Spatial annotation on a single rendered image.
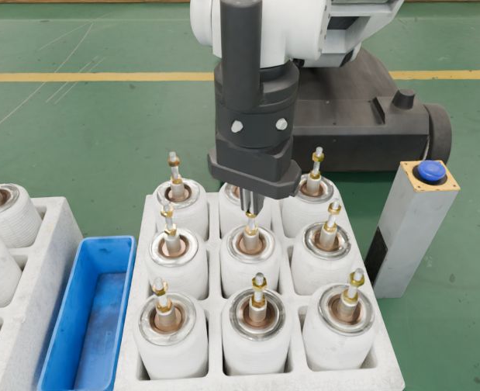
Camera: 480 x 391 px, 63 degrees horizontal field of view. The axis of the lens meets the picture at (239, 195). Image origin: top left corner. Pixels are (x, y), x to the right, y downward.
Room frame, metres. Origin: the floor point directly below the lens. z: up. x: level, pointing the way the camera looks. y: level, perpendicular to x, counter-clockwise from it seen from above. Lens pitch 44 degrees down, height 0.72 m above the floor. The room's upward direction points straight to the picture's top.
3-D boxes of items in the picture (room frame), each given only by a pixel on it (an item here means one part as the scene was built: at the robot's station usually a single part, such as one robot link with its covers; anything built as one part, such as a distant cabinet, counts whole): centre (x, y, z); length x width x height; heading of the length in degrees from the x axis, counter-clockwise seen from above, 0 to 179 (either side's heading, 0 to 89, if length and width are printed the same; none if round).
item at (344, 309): (0.27, -0.14, 0.26); 0.02 x 0.02 x 0.03
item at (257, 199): (0.37, -0.03, 0.36); 0.03 x 0.02 x 0.06; 153
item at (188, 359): (0.25, 0.09, 0.16); 0.10 x 0.10 x 0.18
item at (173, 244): (0.37, 0.10, 0.26); 0.02 x 0.02 x 0.03
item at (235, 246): (0.38, -0.02, 0.25); 0.08 x 0.08 x 0.01
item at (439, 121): (0.85, -0.49, 0.10); 0.20 x 0.05 x 0.20; 1
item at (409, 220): (0.47, -0.30, 0.16); 0.07 x 0.07 x 0.31; 3
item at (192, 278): (0.37, 0.10, 0.16); 0.10 x 0.10 x 0.18
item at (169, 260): (0.37, 0.10, 0.25); 0.08 x 0.08 x 0.01
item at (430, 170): (0.47, -0.30, 0.32); 0.04 x 0.04 x 0.02
